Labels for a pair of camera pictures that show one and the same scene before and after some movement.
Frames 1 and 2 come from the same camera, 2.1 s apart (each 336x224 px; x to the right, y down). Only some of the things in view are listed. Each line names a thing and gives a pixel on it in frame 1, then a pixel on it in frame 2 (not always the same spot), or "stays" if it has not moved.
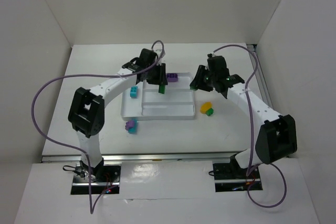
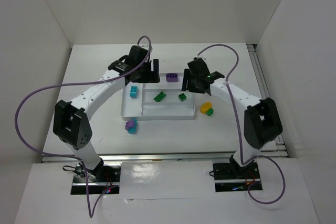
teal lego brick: [133, 92] stays
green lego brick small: [209, 112] stays
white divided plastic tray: [177, 102] stays
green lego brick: [161, 88] -> [159, 96]
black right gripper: [200, 77] -> [189, 83]
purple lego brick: [172, 77] stays
